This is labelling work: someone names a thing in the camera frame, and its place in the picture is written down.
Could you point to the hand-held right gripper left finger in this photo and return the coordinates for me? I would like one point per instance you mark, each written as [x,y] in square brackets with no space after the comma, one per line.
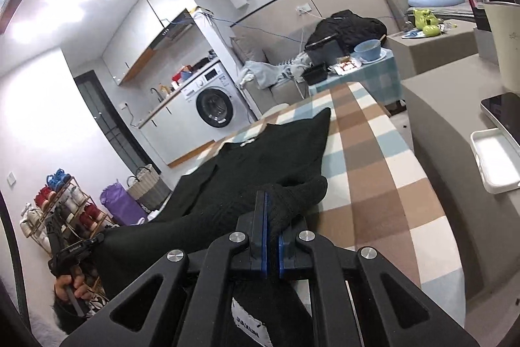
[264,217]

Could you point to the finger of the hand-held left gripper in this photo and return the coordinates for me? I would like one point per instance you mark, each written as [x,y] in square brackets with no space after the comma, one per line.
[95,242]

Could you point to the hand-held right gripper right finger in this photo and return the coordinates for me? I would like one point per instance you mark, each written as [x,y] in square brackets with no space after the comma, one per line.
[281,253]

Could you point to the black knit sweater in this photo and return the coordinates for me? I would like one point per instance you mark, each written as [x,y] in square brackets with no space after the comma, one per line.
[252,160]

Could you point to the person's left hand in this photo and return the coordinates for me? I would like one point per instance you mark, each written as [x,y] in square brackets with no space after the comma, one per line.
[85,290]

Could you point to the metal shoe rack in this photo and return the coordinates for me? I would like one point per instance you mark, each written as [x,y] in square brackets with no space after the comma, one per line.
[65,217]

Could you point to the purple bag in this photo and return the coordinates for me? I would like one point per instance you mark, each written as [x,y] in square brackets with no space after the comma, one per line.
[122,204]

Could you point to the shoe rack with shoes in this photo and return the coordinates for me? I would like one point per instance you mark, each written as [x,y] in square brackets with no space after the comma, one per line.
[44,197]

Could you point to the woven laundry basket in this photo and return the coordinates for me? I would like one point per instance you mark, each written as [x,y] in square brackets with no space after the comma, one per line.
[148,188]

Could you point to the plaid blanket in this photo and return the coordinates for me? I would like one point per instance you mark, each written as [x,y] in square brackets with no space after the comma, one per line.
[365,176]

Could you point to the white washing machine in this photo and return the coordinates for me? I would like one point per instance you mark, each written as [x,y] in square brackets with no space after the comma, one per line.
[219,107]

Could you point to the white base cabinet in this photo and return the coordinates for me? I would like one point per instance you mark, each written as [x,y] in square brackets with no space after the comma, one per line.
[174,135]

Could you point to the dark door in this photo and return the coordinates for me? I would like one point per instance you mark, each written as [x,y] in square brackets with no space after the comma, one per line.
[109,119]

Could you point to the light blue cloth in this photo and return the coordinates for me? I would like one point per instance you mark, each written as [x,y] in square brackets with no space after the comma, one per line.
[260,72]

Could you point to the small black box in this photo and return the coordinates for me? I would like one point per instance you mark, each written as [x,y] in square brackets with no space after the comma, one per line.
[315,74]

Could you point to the light blue checked tablecloth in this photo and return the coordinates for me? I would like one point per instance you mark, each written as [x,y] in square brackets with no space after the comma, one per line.
[365,80]

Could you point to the grey sofa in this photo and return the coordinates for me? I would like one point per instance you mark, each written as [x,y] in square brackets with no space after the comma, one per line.
[252,46]

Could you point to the food tray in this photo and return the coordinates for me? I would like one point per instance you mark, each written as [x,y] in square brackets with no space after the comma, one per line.
[345,65]

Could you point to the large black box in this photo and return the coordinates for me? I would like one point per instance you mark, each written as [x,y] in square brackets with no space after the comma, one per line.
[323,51]

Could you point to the blue bowl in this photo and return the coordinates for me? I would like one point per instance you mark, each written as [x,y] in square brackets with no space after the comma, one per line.
[367,49]

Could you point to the grey upholstered platform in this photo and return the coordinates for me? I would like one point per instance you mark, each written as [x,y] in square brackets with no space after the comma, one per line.
[447,135]

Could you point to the black range hood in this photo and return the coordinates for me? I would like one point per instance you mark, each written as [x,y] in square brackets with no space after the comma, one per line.
[172,30]

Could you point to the black jacket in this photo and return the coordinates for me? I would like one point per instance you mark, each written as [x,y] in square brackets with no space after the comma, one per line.
[353,26]

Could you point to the white phone case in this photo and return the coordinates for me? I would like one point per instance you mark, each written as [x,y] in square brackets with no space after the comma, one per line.
[495,160]

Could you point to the beige ottoman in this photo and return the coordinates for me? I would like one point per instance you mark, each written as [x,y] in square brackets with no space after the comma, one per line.
[438,50]

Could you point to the green toy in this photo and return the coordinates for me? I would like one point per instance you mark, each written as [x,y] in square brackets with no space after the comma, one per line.
[424,19]

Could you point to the smartphone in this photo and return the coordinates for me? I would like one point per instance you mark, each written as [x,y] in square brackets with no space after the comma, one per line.
[503,113]

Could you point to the blue pillow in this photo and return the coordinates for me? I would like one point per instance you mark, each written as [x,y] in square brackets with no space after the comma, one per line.
[434,0]

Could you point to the cream appliance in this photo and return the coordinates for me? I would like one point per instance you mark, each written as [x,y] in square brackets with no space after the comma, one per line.
[505,46]

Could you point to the black box with red label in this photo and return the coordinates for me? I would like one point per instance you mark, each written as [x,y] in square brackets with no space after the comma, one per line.
[479,11]

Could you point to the light switch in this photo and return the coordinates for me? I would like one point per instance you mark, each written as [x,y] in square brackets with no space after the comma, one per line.
[11,178]

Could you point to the white wall cabinet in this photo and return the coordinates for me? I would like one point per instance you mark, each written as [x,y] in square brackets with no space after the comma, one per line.
[134,34]

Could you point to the wall socket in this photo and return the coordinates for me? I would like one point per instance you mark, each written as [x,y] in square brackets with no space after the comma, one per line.
[304,8]

